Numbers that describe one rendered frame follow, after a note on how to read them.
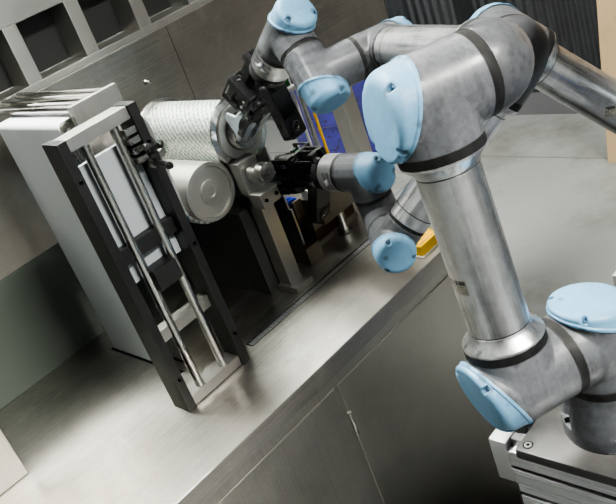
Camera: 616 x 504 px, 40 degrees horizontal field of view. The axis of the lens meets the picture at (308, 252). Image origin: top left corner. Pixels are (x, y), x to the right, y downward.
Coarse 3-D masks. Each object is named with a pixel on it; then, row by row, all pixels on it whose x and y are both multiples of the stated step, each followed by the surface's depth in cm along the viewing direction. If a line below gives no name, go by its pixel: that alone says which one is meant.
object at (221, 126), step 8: (224, 112) 165; (232, 112) 166; (224, 120) 165; (224, 128) 165; (224, 136) 166; (224, 144) 166; (256, 144) 172; (232, 152) 167; (240, 152) 169; (248, 152) 170
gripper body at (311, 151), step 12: (300, 144) 172; (288, 156) 169; (300, 156) 169; (312, 156) 164; (276, 168) 171; (288, 168) 168; (300, 168) 169; (312, 168) 164; (288, 180) 172; (300, 180) 170; (312, 180) 165; (300, 192) 171
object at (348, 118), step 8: (352, 96) 261; (344, 104) 259; (352, 104) 262; (336, 112) 263; (344, 112) 261; (352, 112) 262; (336, 120) 265; (344, 120) 263; (352, 120) 263; (360, 120) 265; (344, 128) 265; (352, 128) 263; (360, 128) 266; (344, 136) 267; (352, 136) 264; (360, 136) 266; (344, 144) 269; (352, 144) 266; (360, 144) 266; (368, 144) 269; (352, 152) 268; (360, 152) 267
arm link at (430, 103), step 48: (432, 48) 100; (480, 48) 99; (384, 96) 98; (432, 96) 97; (480, 96) 99; (384, 144) 103; (432, 144) 99; (480, 144) 101; (432, 192) 104; (480, 192) 104; (480, 240) 105; (480, 288) 108; (480, 336) 112; (528, 336) 110; (480, 384) 111; (528, 384) 111; (576, 384) 114
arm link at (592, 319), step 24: (576, 288) 120; (600, 288) 119; (552, 312) 117; (576, 312) 115; (600, 312) 114; (576, 336) 114; (600, 336) 114; (576, 360) 113; (600, 360) 114; (600, 384) 118
